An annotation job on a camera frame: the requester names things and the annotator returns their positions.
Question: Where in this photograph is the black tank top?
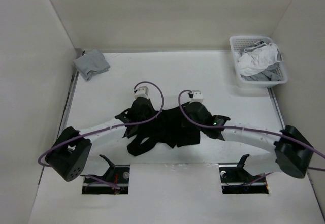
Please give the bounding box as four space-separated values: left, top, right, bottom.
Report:
127 107 201 156

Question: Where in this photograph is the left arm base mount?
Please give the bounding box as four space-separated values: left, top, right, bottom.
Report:
82 154 131 195

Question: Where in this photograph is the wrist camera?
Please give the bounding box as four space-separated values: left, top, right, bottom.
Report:
188 90 204 103
134 86 149 99

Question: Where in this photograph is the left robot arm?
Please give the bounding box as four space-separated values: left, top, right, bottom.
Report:
45 97 162 182

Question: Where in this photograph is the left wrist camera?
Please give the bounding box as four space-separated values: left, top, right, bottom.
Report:
134 86 149 99

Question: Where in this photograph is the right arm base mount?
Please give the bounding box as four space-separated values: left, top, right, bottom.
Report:
219 154 269 194

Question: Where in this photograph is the folded grey tank top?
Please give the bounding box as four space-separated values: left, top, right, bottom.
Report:
74 50 111 81

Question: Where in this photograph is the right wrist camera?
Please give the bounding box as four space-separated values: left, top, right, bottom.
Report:
188 90 204 103

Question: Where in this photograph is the white plastic basket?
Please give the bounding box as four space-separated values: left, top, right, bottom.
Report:
229 35 288 88

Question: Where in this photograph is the white tank top in basket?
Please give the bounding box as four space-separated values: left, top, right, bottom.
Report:
237 41 282 77

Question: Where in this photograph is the grey tank top in basket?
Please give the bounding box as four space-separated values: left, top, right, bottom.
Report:
240 40 285 83

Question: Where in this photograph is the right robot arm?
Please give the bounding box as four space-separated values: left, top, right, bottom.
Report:
182 102 313 181

